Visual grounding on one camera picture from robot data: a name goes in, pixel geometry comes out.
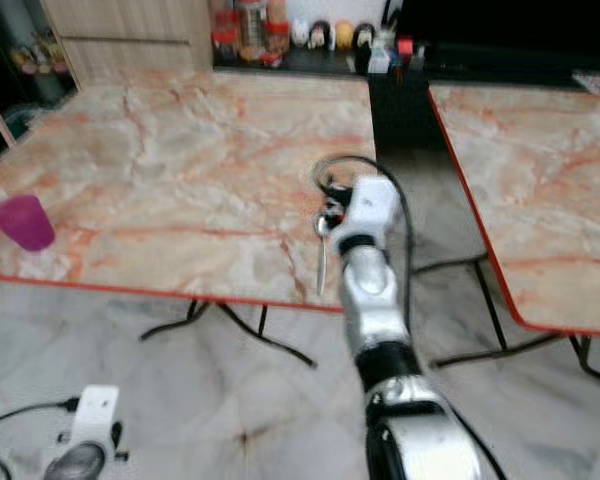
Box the silver metal spoon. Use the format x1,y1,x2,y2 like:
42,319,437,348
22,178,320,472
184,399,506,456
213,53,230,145
315,213,333,298

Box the small white box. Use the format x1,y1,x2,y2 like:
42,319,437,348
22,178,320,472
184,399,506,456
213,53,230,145
368,40,394,74

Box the marble pattern folding table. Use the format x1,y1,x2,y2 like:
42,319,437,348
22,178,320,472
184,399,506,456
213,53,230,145
427,82,600,394
0,70,381,368

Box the black and white toy figurine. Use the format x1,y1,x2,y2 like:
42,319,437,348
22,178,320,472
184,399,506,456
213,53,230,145
310,21,331,50

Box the dark toy figurine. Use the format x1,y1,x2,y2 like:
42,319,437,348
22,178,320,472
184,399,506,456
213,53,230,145
355,23,376,52

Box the yellow toy figurine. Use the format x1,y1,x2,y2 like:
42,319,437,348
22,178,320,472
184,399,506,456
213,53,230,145
333,21,354,50

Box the orange filled red lid jar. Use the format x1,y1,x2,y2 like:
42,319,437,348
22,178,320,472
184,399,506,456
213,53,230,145
262,0,287,57

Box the tall clear storage jar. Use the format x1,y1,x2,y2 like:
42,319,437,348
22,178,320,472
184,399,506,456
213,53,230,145
235,0,266,62

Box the small red lid jar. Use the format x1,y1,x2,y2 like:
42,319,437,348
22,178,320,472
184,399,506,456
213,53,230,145
212,10,238,62

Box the black television screen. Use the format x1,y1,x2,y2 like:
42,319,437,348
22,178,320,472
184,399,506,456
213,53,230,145
398,0,600,73

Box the light wooden cabinet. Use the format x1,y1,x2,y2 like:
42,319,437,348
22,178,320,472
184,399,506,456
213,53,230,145
40,0,214,87

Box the purple plastic cup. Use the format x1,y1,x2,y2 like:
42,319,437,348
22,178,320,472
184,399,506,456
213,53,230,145
0,195,57,252

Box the plush toys on shelf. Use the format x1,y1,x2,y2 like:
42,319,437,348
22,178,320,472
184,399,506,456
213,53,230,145
29,34,67,77

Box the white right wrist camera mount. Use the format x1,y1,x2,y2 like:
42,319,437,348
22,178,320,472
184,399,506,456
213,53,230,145
350,177,402,237

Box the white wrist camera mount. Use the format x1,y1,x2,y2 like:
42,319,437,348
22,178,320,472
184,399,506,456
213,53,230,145
74,385,122,450
350,177,402,237

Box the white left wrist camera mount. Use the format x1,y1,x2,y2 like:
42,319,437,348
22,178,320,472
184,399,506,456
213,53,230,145
74,385,122,450

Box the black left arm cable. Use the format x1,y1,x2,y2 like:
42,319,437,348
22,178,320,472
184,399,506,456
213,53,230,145
0,397,87,480

